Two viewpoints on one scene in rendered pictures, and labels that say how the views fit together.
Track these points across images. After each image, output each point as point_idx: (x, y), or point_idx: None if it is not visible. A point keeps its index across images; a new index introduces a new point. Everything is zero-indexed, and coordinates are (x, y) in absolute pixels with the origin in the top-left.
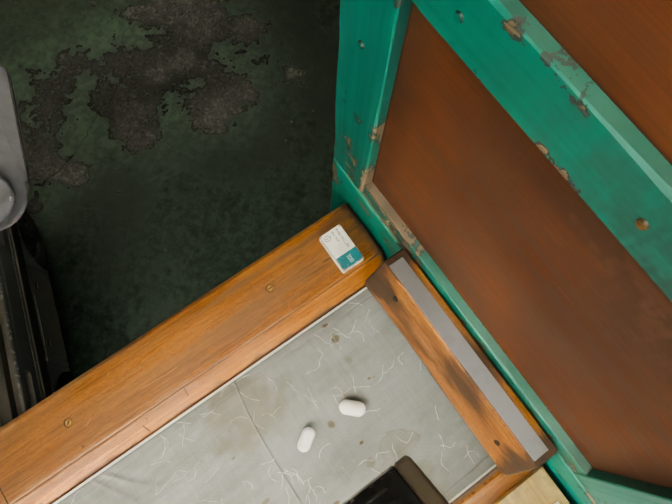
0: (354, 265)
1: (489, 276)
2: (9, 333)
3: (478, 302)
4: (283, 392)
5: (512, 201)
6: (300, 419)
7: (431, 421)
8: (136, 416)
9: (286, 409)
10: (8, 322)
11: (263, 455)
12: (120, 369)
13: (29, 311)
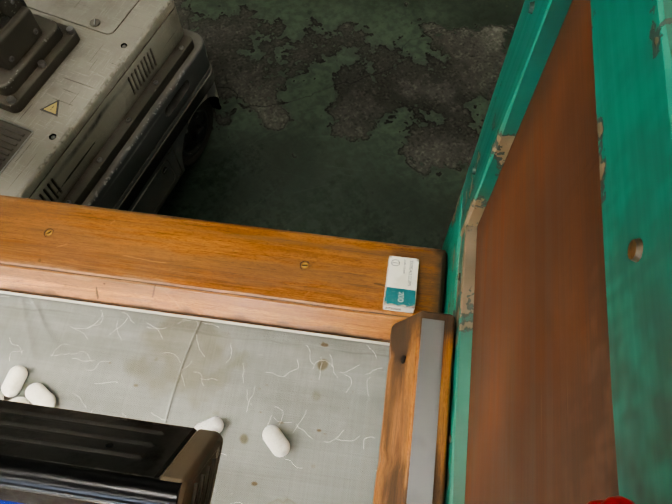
0: (399, 309)
1: (498, 375)
2: (107, 179)
3: (476, 418)
4: (231, 369)
5: (557, 248)
6: (222, 407)
7: None
8: (98, 273)
9: (219, 386)
10: (114, 170)
11: (161, 407)
12: (124, 226)
13: (139, 180)
